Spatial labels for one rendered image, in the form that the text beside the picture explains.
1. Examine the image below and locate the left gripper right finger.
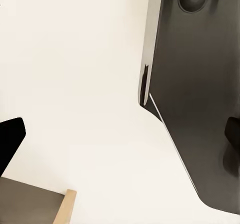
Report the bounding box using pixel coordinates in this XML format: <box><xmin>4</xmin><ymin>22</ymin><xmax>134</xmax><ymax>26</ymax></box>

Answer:
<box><xmin>224</xmin><ymin>117</ymin><xmax>240</xmax><ymax>156</ymax></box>

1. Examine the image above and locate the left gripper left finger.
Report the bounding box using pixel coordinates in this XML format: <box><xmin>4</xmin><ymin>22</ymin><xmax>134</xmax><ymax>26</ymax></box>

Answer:
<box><xmin>0</xmin><ymin>117</ymin><xmax>26</xmax><ymax>176</ymax></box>

